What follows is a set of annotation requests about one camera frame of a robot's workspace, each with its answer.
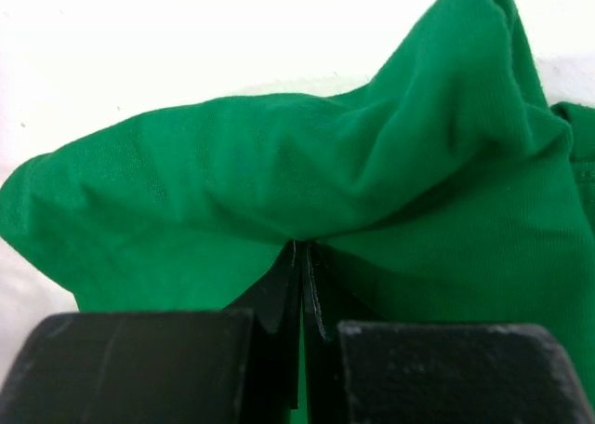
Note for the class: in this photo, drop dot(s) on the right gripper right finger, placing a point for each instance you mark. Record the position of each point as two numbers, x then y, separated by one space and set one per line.
363 368

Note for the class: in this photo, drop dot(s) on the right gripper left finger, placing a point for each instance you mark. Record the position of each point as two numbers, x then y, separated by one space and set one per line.
236 365

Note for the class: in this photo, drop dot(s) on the green t shirt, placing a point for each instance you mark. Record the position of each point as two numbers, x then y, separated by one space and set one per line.
456 186

